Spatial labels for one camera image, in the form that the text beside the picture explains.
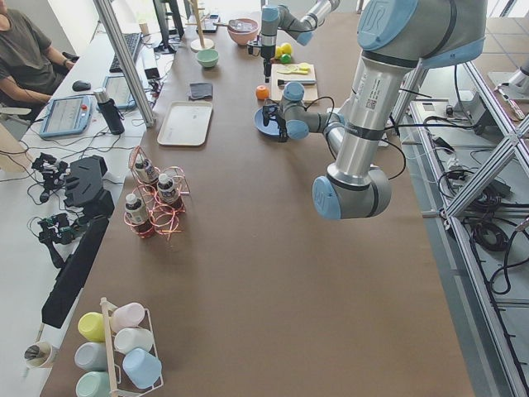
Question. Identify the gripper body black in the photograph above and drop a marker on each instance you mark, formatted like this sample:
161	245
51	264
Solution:
282	121
266	51

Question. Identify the orange mandarin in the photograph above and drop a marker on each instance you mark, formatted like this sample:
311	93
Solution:
262	92

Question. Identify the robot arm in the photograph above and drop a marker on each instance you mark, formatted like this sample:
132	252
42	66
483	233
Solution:
395	38
278	17

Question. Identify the lower whole lemon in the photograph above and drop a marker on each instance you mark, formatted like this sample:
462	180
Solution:
278	52

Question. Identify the whole lemon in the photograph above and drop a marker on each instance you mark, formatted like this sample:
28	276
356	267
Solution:
278	52
285	49

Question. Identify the upper whole lemon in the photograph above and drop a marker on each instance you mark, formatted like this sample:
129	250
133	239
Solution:
285	49

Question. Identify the green lime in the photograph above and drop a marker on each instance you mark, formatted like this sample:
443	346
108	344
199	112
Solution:
285	59

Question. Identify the wooden cutting board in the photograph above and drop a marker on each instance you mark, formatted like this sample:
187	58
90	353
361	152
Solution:
309	83

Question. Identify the pink ice bowl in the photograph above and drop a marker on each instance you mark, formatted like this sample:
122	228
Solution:
242	30

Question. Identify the yellow plastic knife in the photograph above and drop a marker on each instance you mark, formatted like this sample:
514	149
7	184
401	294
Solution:
292	69

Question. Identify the upper lemon half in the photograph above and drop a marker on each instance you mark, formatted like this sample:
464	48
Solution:
305	67

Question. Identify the green bowl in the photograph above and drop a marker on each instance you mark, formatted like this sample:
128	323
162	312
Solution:
207	58

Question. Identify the wooden cup stand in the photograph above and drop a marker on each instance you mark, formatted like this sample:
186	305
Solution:
202	42

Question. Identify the grey folded cloth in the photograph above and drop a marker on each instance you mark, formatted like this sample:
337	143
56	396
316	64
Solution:
201	90

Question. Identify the cream rabbit tray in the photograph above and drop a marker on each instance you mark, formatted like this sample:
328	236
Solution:
185	124

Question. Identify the right tea bottle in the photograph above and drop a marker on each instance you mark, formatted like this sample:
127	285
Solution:
168	192

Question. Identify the upper teach pendant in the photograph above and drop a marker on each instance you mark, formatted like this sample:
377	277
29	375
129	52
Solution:
117	89

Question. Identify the teach pendant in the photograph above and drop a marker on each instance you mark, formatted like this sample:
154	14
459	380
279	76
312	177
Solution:
117	89
67	116

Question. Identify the black thermos bottle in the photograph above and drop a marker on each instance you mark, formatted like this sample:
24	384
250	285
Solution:
109	111

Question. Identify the front tea bottle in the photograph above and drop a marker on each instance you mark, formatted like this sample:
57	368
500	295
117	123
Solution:
138	217

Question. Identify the computer mouse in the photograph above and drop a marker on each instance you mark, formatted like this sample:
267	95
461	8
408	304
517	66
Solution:
80	85

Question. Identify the lower teach pendant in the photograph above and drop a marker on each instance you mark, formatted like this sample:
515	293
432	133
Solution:
67	116

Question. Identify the seated person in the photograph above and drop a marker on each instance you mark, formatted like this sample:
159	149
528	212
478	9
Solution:
31	68

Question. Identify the pink cup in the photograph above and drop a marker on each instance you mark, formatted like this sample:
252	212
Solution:
127	316

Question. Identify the white cup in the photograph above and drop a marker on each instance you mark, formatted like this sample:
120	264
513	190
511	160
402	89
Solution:
129	339

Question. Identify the yellow cup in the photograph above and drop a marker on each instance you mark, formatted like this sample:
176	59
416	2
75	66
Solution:
91	327

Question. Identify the blue cup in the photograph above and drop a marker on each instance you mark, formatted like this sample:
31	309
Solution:
142	368

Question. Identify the grey cup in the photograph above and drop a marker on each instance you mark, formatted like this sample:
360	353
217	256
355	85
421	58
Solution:
91	356

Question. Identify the green cup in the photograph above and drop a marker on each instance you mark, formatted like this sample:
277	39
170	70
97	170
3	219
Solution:
93	384

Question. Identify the paper cup with pens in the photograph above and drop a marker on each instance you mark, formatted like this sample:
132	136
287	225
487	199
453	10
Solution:
41	354

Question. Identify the copper wire bottle rack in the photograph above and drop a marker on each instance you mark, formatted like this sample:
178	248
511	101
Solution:
164	218

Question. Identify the aluminium frame post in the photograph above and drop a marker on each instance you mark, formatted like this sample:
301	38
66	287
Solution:
115	36

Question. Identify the white wire cup rack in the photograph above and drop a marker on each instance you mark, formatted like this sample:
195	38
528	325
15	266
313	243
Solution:
120	384

